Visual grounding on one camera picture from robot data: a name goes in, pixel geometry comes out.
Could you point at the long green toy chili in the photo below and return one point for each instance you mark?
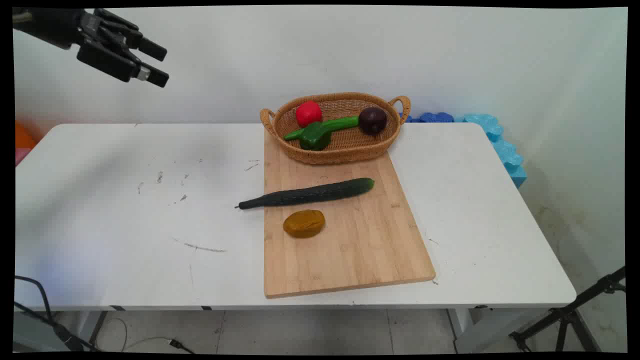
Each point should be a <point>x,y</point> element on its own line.
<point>345,122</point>

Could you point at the red toy tomato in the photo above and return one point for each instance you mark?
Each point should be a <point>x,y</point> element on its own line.
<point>308,113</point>

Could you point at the wooden cutting board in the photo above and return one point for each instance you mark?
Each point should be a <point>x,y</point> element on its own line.
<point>345,240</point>

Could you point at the white table leg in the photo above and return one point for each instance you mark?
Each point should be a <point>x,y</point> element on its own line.
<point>495,327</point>

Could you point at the dark purple toy fruit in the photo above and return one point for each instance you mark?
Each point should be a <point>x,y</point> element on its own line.
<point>373,120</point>

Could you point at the black tripod stand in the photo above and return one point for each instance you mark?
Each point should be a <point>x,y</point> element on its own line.
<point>565,315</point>

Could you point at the woven wicker basket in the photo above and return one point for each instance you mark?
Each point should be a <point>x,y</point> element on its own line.
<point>345,145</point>

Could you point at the dark blue foam piece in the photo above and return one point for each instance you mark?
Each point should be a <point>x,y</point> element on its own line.
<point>435,117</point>

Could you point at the brown toy potato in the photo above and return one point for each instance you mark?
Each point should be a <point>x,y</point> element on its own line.
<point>304,223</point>

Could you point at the dark green toy cucumber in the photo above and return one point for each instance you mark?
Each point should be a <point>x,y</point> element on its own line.
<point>310,194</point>

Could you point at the green toy bell pepper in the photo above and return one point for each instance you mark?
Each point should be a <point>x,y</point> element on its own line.
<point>315,136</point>

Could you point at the orange object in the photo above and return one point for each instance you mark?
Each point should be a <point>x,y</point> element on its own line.
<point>22,136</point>

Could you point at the dark metal table frame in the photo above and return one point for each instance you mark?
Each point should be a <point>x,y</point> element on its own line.
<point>100,325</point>

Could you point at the light blue foam piece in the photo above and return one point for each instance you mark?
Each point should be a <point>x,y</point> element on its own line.
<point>505,150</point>

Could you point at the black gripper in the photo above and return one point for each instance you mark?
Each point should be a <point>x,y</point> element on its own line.
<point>50,25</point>

